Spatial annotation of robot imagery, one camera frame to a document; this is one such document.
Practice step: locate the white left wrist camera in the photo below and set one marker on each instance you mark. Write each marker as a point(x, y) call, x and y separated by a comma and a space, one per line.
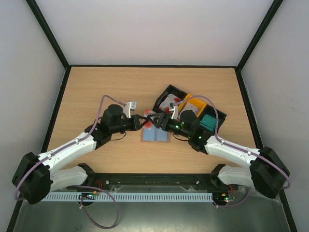
point(129, 106)

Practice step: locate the yellow card bin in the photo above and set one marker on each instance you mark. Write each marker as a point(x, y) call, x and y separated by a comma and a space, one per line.
point(194, 104)

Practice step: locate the black card bin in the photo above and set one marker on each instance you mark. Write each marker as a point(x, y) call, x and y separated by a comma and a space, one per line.
point(169, 90)

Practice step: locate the red white cards stack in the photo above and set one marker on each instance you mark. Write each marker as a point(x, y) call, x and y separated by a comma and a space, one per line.
point(164, 105)

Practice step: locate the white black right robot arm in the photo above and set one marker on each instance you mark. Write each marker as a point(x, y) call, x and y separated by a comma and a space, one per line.
point(261, 169)

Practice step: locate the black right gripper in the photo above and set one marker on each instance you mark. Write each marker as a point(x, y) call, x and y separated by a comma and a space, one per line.
point(163, 121)

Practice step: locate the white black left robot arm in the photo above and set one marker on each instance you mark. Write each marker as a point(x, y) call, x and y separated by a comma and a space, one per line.
point(107, 123)

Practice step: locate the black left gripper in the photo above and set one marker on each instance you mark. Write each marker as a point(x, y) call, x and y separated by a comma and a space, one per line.
point(136, 125)

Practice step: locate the teal cards stack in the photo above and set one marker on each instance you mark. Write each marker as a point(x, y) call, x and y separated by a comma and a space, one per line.
point(208, 122)

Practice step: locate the black mounting rail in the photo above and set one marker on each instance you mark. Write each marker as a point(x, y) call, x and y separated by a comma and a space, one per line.
point(154, 180)

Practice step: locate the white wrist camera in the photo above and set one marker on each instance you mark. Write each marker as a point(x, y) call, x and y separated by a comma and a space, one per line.
point(173, 108)
point(129, 106)

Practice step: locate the black enclosure frame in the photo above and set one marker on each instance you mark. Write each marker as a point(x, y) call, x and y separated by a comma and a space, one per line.
point(131, 50)

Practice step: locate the white slotted cable duct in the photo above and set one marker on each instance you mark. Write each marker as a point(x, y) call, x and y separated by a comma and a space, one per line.
point(129, 197)

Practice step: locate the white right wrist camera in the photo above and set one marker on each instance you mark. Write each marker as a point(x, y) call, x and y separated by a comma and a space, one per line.
point(173, 108)

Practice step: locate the black bin with teal cards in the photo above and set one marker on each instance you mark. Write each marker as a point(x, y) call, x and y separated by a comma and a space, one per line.
point(210, 111)

